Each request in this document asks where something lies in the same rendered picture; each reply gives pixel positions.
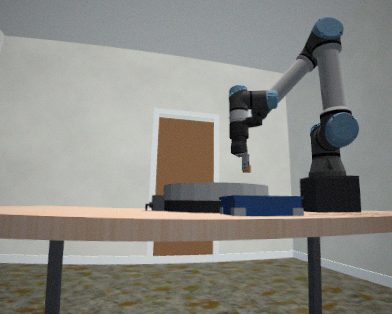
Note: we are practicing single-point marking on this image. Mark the blue crate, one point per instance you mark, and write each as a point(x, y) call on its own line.
point(243, 205)

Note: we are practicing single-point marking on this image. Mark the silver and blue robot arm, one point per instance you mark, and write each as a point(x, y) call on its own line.
point(342, 128)

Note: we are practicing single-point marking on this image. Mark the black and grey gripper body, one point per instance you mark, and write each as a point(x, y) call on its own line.
point(238, 129)

